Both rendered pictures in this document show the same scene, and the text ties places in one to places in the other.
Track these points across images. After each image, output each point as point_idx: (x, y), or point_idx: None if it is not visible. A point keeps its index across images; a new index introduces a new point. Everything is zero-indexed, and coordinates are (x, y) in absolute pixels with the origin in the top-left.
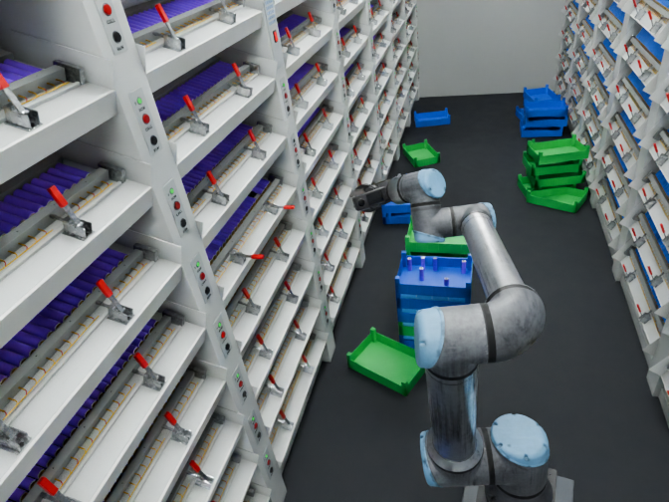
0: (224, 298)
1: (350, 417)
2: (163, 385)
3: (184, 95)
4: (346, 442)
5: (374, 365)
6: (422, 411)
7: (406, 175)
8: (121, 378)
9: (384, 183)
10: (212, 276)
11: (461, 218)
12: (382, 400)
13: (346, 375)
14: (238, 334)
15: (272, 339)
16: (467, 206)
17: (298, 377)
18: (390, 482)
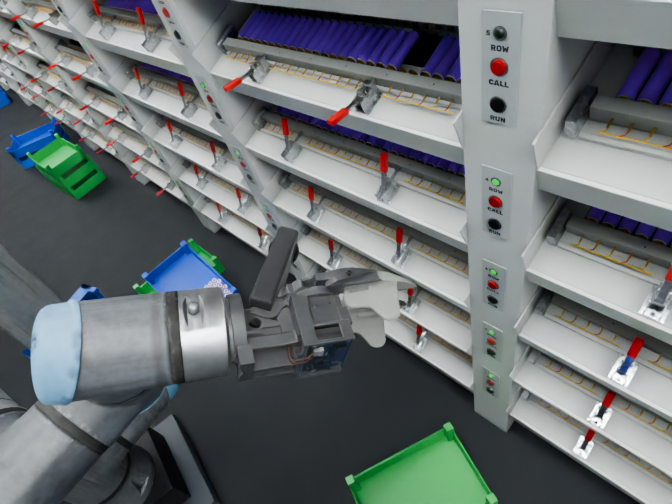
0: (211, 73)
1: (363, 396)
2: (150, 52)
3: None
4: (334, 377)
5: (433, 474)
6: (316, 492)
7: (143, 302)
8: (154, 19)
9: (296, 322)
10: (186, 31)
11: (20, 417)
12: (364, 449)
13: (435, 423)
14: (266, 141)
15: (337, 223)
16: (5, 449)
17: (408, 325)
18: (266, 400)
